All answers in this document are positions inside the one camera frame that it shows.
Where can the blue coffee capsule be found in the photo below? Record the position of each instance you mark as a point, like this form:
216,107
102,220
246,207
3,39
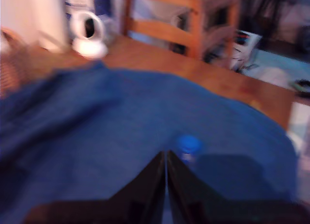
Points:
189,146

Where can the blue cloth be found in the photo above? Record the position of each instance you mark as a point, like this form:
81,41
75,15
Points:
97,136

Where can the white printed box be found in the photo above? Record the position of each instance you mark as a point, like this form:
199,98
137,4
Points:
245,49

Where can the wooden chair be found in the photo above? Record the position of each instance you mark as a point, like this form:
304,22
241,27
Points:
189,27

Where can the white insulated bottle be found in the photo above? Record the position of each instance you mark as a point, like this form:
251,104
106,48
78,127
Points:
31,18

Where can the small white round camera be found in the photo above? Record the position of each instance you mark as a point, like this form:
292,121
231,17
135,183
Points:
89,44

